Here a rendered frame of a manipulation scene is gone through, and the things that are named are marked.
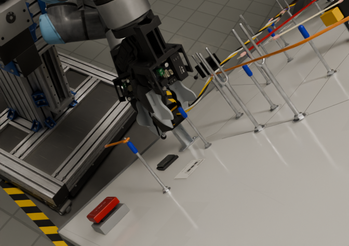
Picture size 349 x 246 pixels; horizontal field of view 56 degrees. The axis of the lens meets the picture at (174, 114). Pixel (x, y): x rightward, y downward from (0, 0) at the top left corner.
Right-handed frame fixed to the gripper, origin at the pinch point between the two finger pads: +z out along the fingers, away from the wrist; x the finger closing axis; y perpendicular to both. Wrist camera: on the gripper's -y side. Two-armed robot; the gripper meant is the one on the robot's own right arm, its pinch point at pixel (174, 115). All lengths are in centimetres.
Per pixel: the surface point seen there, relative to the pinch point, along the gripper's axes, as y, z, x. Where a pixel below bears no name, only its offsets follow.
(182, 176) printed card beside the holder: 11.1, 2.8, -8.8
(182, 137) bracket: -1.7, 6.5, -0.1
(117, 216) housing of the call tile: 5.1, 4.4, -20.1
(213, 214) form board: 26.6, -4.2, -13.6
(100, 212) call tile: 4.2, 2.4, -21.7
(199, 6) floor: -195, 53, 163
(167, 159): 0.4, 6.5, -5.9
